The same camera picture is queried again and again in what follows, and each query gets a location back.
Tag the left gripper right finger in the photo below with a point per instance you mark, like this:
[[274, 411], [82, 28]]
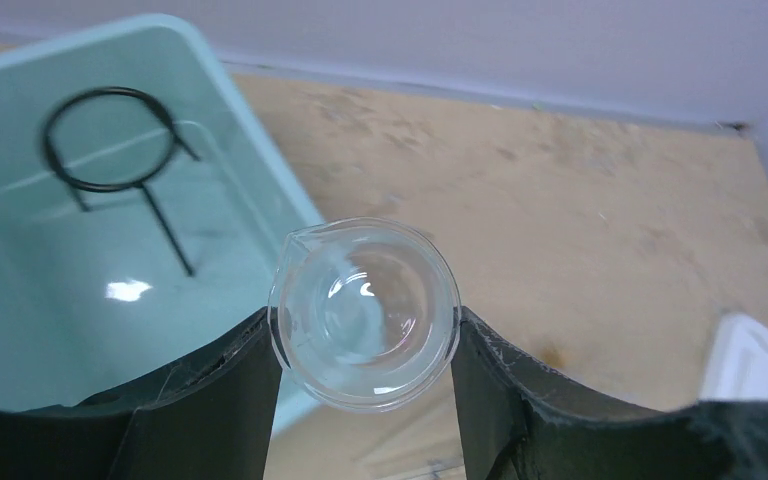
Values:
[[521, 419]]

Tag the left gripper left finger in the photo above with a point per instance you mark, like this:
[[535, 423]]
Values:
[[206, 415]]

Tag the small clear glass beaker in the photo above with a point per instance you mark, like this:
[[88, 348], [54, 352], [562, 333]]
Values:
[[364, 313]]

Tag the teal plastic bin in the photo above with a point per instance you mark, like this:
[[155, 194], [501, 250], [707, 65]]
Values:
[[142, 208]]

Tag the white plastic bin lid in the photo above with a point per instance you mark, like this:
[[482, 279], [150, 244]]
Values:
[[737, 365]]

